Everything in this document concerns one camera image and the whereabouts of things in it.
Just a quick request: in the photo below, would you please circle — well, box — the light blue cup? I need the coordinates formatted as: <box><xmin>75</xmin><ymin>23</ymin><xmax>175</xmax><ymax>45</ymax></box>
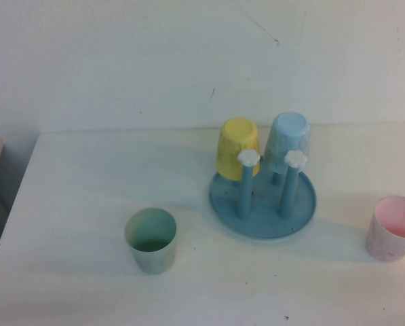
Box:
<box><xmin>263</xmin><ymin>112</ymin><xmax>311</xmax><ymax>171</ymax></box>

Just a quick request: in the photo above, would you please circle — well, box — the yellow cup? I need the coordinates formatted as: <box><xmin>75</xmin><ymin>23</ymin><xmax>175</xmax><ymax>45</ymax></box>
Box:
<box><xmin>215</xmin><ymin>117</ymin><xmax>261</xmax><ymax>182</ymax></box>

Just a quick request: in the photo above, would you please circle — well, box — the blue cup stand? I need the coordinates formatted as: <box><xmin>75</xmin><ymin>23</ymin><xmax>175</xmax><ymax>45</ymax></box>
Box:
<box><xmin>208</xmin><ymin>149</ymin><xmax>317</xmax><ymax>240</ymax></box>

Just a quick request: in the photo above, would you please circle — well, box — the pink marbled cup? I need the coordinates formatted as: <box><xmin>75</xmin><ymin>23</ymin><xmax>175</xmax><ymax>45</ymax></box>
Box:
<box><xmin>364</xmin><ymin>196</ymin><xmax>405</xmax><ymax>264</ymax></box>

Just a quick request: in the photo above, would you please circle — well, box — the green cup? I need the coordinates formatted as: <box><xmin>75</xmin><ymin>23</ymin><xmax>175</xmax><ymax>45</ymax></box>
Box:
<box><xmin>123</xmin><ymin>207</ymin><xmax>178</xmax><ymax>275</ymax></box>

